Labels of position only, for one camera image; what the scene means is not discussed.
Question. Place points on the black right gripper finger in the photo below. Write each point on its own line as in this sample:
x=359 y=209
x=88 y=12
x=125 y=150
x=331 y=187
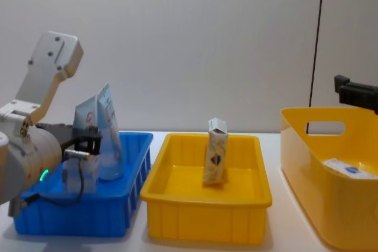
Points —
x=360 y=95
x=339 y=82

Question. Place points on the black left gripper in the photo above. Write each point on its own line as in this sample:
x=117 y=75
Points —
x=57 y=131

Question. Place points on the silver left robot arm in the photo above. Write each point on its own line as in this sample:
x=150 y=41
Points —
x=44 y=66

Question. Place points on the white packet with blue mark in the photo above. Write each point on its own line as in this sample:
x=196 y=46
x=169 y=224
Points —
x=348 y=170

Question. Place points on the blue plastic bin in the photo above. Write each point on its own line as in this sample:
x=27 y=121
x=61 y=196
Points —
x=88 y=216

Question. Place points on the cream patterned carton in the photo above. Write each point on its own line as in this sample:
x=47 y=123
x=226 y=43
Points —
x=215 y=154

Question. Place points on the yellow plastic bin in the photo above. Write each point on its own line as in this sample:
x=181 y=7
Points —
x=203 y=210

